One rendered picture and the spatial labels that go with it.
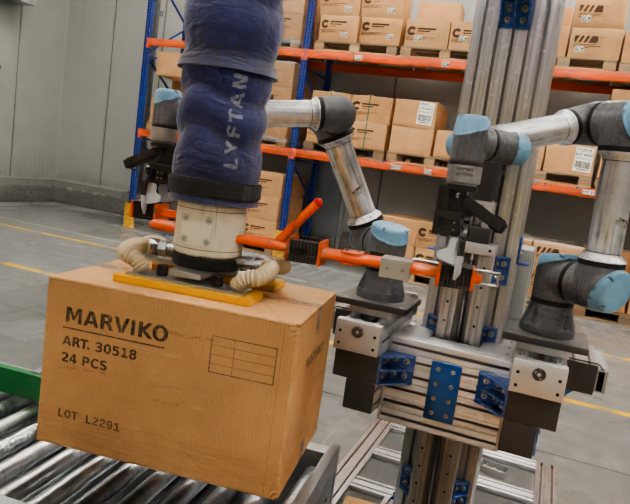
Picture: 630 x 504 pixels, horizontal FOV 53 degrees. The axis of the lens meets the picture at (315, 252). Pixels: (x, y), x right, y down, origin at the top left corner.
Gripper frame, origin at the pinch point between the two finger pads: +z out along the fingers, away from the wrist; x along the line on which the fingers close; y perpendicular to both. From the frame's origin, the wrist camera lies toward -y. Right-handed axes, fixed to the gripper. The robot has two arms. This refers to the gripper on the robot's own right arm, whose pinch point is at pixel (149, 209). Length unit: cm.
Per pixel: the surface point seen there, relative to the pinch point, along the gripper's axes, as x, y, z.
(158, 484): -27, 25, 68
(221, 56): -37, 32, -41
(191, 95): -36, 26, -32
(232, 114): -35, 36, -29
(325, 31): 719, -129, -204
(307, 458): 1, 58, 65
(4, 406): -8, -38, 67
